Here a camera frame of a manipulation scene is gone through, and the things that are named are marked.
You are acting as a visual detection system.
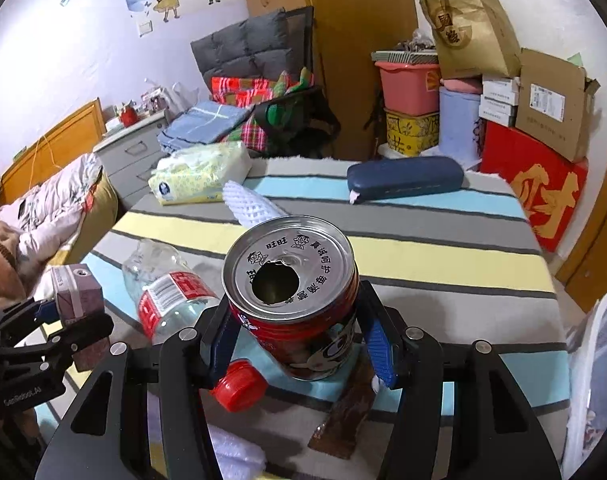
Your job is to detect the folded blue cloth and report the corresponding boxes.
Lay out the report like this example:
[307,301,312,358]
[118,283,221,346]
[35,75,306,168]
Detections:
[157,101,250,154]

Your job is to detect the tissue pack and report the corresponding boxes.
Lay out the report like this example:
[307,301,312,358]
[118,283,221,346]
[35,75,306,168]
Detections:
[147,141,253,206]

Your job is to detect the red gift box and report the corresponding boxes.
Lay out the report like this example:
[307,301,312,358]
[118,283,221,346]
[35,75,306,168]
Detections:
[480,122,589,252]

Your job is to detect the red can with top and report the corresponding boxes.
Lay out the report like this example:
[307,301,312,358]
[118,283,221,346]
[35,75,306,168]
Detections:
[222,216,359,380]

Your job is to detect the strawberry milk carton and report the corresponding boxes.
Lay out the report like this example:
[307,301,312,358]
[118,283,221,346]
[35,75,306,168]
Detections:
[52,263,112,372]

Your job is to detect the white foam net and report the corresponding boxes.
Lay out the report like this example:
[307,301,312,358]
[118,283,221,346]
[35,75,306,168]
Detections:
[222,181,288,228]
[208,425,267,480]

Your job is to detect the grey nightstand drawers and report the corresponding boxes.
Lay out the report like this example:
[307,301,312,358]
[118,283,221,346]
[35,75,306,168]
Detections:
[93,110,169,210]

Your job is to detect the pink plastic bin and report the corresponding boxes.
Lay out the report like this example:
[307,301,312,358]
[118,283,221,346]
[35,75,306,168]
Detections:
[371,51,441,116]

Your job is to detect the stacked white small boxes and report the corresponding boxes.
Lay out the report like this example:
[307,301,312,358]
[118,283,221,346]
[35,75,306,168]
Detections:
[479,75,519,127]

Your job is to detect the clear plastic water bottle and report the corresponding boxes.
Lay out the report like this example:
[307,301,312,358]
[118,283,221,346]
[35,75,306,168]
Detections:
[121,238,268,413]

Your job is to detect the wooden wardrobe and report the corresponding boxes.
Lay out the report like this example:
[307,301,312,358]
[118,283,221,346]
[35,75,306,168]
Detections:
[246,0,417,160]

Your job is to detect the grey cushioned chair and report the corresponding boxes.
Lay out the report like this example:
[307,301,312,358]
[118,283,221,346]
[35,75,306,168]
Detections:
[190,5,343,158]

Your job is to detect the front white foam net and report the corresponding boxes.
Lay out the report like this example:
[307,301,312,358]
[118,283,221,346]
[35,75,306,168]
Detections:
[222,181,288,228]

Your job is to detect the striped tablecloth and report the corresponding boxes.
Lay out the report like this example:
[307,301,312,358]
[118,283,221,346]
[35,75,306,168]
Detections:
[84,158,569,479]

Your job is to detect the yellow box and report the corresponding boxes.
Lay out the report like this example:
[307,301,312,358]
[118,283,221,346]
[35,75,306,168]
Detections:
[385,110,440,156]

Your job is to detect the dark blue glasses case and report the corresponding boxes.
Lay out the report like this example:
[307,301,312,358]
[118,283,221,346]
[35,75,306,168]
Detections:
[347,156,464,204]

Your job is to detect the rear white foam net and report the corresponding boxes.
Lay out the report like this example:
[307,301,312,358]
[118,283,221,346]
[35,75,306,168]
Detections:
[208,425,267,480]

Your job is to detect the white trash bin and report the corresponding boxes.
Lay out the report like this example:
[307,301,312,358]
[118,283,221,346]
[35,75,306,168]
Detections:
[561,293,607,479]

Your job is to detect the brown snack wrapper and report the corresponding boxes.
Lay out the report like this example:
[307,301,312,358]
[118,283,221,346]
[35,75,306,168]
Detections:
[308,347,381,460]

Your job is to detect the light blue container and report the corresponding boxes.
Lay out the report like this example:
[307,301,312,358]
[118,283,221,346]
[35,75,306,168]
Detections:
[438,87,483,166]

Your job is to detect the red plaid cloth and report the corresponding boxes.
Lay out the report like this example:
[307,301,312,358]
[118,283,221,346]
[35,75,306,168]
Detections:
[212,67,314,154]

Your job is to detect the brown paper bag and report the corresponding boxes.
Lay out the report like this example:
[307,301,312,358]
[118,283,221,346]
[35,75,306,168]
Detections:
[419,0,520,79]

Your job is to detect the brown cardboard box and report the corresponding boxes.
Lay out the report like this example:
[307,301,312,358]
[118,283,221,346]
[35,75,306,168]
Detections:
[515,49,601,162]

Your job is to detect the bed with floral quilt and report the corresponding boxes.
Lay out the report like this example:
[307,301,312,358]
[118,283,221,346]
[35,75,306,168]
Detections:
[0,99,119,310]

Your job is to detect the wooden door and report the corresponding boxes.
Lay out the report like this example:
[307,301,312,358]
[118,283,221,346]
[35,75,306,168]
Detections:
[556,169,607,312]

